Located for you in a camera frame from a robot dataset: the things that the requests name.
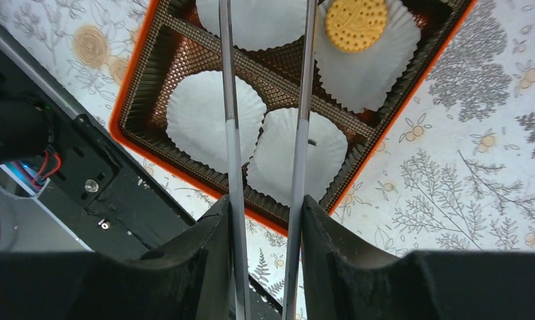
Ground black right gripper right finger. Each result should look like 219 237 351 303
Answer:
301 196 535 319

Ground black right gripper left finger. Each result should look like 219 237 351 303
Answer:
0 196 232 319

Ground metal serving tongs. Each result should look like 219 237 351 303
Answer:
219 1 318 319

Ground round beige biscuit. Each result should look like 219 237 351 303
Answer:
324 0 388 53

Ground white paper cupcake liner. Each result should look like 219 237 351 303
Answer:
247 108 348 207
195 0 310 52
166 71 267 173
314 1 421 113

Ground floral table cloth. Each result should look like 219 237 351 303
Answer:
0 0 535 320

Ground orange cookie tin box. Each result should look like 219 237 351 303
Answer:
109 1 474 213

